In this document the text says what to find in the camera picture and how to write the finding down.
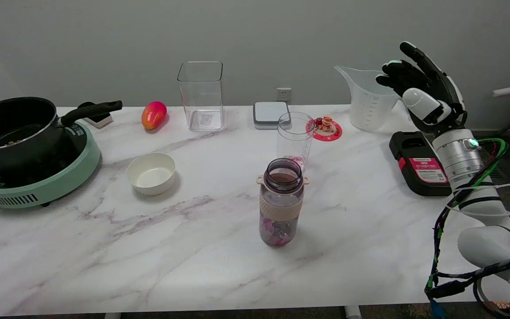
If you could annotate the white wall socket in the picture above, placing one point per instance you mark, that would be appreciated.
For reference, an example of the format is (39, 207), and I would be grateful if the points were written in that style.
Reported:
(283, 94)

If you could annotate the clear square storage container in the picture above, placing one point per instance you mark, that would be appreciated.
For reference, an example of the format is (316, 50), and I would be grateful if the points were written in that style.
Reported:
(202, 102)

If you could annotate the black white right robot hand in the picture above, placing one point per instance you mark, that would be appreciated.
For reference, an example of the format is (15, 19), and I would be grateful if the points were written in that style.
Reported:
(441, 95)

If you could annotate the black box with red label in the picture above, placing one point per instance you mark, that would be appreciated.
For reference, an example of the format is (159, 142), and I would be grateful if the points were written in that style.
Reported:
(423, 173)

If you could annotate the purple water bottle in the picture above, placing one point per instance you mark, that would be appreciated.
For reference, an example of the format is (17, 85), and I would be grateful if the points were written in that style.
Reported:
(281, 208)

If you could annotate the white table leg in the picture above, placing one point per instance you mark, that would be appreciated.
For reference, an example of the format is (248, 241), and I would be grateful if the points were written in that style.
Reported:
(352, 313)
(112, 316)

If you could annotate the green induction cooker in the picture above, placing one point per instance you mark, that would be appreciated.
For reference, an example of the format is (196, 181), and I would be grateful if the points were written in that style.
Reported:
(38, 190)

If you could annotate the large clear measuring jug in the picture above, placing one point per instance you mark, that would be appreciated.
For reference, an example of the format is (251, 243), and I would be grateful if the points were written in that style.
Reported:
(370, 106)

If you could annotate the red round coaster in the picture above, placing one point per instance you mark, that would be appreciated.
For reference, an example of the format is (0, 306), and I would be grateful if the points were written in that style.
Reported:
(331, 135)

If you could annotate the small clear measuring cup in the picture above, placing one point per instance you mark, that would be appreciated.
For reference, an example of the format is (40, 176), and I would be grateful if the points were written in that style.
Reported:
(294, 141)

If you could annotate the small orange figurine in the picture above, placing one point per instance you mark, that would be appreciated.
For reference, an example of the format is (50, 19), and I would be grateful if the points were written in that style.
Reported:
(325, 124)

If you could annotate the grey white kitchen scale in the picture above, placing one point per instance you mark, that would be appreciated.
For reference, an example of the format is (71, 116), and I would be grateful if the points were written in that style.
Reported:
(269, 113)

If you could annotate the red yellow mango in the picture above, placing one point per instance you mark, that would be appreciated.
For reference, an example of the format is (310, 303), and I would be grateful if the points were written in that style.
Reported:
(153, 115)

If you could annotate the white black small device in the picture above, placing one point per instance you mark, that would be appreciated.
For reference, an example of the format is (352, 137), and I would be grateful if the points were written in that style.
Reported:
(100, 120)

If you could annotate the white bowl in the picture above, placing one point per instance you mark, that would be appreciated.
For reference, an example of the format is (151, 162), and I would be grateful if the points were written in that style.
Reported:
(151, 175)

